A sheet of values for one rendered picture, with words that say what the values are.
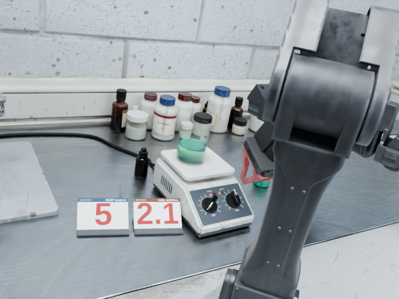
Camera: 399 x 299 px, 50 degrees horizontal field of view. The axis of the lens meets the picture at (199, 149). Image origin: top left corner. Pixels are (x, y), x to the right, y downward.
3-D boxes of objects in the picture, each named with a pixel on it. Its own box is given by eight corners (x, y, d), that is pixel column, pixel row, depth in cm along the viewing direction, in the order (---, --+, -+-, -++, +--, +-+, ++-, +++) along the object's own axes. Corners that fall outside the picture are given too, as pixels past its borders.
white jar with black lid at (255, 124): (256, 134, 131) (262, 113, 128) (244, 126, 136) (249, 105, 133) (274, 133, 134) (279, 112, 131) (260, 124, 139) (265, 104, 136)
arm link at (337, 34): (292, 59, 64) (301, -33, 34) (352, 73, 62) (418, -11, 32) (270, 137, 64) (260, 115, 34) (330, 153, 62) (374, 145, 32)
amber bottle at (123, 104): (110, 130, 115) (113, 91, 111) (110, 123, 119) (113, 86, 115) (126, 131, 117) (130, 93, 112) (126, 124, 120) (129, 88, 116)
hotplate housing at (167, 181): (253, 227, 85) (262, 193, 81) (198, 240, 78) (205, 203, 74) (196, 174, 101) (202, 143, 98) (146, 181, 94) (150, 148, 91)
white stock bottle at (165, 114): (152, 130, 120) (157, 91, 116) (174, 133, 120) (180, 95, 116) (149, 138, 115) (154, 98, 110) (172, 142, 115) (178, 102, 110)
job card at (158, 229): (183, 234, 79) (186, 216, 77) (135, 235, 76) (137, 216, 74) (176, 215, 84) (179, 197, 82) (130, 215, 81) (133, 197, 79)
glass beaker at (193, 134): (176, 152, 90) (181, 115, 87) (205, 158, 90) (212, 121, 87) (170, 166, 84) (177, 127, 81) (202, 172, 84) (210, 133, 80)
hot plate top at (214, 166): (236, 174, 87) (237, 170, 86) (186, 182, 80) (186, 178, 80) (205, 149, 96) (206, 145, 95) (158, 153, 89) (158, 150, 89)
